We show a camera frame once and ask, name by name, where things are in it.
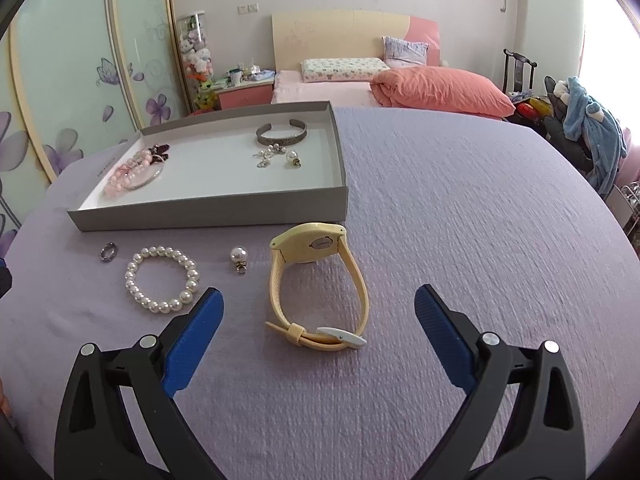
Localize pink bedside table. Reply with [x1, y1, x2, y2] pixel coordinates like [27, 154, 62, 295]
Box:
[217, 78, 274, 110]

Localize purple patterned pillow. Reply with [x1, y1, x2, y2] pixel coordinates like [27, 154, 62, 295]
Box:
[382, 36, 428, 67]

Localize pink bead bracelet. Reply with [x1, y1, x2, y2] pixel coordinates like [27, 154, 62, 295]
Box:
[103, 148, 154, 198]

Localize thin silver bangle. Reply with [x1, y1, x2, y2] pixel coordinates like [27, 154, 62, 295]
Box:
[120, 157, 164, 191]

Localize blue plush robe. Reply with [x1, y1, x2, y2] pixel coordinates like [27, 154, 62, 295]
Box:
[563, 77, 627, 198]

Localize pink bed sheet mattress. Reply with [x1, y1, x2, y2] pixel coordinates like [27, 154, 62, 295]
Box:
[271, 70, 380, 107]

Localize dark metal cuff bangle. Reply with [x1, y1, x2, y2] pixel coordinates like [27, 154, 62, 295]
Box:
[255, 119, 308, 146]

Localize yellow wrist watch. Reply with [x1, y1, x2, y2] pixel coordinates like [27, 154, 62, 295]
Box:
[266, 222, 370, 352]

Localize single pearl earring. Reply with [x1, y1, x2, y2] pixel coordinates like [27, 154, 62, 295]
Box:
[286, 151, 302, 168]

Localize floral white pillow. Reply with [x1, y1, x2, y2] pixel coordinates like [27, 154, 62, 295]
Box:
[300, 58, 390, 82]

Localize sliding wardrobe floral doors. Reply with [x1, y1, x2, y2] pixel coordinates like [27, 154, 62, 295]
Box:
[1, 0, 186, 252]

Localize grey shallow tray box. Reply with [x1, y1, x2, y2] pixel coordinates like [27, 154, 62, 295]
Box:
[67, 101, 348, 232]

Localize lilac bedspread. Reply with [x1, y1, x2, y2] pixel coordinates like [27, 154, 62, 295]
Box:
[0, 105, 634, 480]

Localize beige pink headboard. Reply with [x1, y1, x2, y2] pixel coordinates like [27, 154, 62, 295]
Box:
[271, 10, 442, 72]

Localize white pearl bracelet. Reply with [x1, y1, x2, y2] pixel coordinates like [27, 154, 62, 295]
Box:
[124, 245, 201, 316]

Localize clear tube of plush toys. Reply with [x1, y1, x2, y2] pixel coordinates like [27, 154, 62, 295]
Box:
[178, 11, 215, 112]

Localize pink curtain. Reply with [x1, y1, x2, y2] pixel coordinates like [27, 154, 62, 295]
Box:
[576, 0, 588, 77]

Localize salmon folded duvet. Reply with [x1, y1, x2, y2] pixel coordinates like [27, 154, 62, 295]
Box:
[370, 65, 515, 119]

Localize dark wooden chair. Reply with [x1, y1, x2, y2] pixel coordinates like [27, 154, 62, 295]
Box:
[502, 49, 538, 93]

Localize pearl cluster charm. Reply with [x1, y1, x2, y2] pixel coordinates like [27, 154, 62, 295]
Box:
[254, 143, 286, 168]

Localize white wall socket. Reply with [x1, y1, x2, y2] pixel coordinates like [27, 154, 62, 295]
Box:
[236, 3, 259, 15]

